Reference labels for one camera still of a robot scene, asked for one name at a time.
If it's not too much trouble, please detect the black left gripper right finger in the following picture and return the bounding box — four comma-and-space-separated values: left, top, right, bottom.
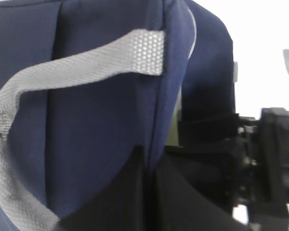
154, 146, 248, 231

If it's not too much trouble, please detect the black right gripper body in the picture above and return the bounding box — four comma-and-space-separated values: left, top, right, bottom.
231, 107, 289, 231

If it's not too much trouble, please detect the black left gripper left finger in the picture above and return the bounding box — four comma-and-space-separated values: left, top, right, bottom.
54, 145, 149, 231

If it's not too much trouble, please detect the navy and white lunch bag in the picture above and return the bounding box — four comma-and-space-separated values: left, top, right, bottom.
0, 0, 235, 231

